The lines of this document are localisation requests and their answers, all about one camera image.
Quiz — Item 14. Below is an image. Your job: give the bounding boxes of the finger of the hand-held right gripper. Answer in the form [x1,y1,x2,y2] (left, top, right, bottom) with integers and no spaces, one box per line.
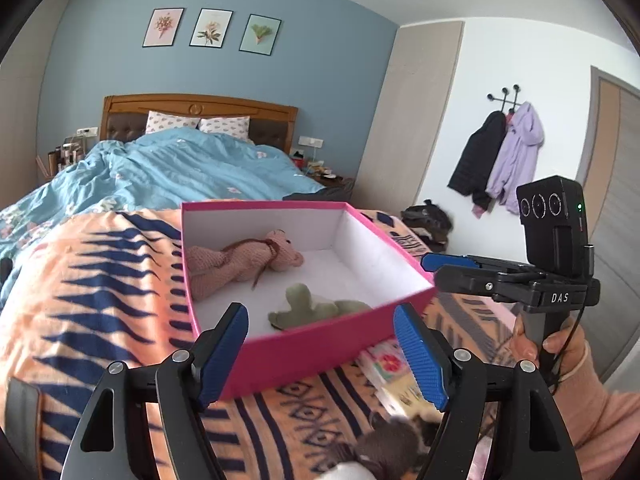
[420,252,501,273]
[434,265,506,303]

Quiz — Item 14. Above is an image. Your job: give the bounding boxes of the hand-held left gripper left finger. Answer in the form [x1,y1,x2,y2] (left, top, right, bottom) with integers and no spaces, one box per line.
[60,302,250,480]

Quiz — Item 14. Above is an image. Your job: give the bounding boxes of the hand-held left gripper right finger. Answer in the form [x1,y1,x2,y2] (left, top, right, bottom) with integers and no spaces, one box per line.
[393,303,583,480]

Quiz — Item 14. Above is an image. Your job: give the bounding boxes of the yellow tissue pack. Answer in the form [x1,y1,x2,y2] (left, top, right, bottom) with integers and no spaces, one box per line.
[377,372,447,418]

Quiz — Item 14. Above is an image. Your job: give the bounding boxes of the pink cardboard box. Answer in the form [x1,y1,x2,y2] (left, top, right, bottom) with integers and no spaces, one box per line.
[181,201,436,401]

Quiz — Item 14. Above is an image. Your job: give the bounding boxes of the brown plush toy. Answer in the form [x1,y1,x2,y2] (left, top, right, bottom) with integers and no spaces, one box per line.
[320,416,441,480]

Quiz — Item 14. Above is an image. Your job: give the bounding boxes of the person's right forearm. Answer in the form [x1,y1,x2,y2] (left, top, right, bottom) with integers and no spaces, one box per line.
[555,355,640,453]

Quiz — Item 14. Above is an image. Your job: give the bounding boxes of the person's right hand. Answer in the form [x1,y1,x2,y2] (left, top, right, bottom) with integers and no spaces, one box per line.
[509,310,596,386]

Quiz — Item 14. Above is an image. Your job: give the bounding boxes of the floral tissue packet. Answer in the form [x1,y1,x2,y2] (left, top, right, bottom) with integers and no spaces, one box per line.
[357,341,416,378]

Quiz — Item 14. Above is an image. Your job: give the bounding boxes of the grey door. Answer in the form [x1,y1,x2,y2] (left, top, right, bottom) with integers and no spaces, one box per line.
[575,65,640,386]

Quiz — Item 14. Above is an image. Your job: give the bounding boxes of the purple jacket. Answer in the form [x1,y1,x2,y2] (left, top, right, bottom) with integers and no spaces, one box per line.
[486,101,545,217]

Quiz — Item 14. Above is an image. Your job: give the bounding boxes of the green plush toy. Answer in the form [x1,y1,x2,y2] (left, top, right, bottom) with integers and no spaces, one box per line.
[267,283,373,332]

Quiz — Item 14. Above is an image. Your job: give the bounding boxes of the pink knitted teddy bear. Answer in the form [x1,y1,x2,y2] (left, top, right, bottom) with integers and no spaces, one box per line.
[186,229,305,302]

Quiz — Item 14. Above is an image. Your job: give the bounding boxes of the black jacket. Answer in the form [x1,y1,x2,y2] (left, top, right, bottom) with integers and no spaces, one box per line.
[447,110,508,208]

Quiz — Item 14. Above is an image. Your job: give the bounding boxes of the wooden nightstand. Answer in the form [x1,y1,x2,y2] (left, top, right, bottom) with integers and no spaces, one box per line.
[305,174,357,202]

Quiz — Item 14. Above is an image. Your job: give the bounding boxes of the orange patterned blanket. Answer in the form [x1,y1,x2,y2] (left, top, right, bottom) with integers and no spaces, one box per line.
[0,207,526,480]

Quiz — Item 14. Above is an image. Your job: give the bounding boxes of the dark cloth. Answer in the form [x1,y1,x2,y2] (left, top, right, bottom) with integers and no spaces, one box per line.
[282,187,346,202]

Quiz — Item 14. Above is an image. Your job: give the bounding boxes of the blue floral duvet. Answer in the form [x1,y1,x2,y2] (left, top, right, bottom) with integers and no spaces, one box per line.
[0,126,326,301]

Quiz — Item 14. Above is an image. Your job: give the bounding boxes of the white dotted pillow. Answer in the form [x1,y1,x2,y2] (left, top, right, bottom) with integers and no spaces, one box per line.
[145,110,201,135]
[199,116,251,142]

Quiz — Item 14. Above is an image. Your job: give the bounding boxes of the wooden bed headboard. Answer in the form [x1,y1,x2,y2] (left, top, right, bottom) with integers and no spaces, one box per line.
[100,94,299,158]

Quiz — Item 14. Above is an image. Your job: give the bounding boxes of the group of cosmetic bottles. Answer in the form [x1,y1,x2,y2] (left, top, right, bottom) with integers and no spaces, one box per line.
[35,139,88,178]

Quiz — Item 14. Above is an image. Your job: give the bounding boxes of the white flower framed picture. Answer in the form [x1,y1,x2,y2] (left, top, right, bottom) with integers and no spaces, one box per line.
[189,8,233,47]

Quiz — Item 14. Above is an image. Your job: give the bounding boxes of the pink flower framed picture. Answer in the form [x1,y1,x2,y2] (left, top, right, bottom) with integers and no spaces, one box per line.
[142,8,185,48]

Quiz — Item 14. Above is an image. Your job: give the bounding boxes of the black wall coat hooks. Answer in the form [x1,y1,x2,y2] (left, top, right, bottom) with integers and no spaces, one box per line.
[487,84,523,113]

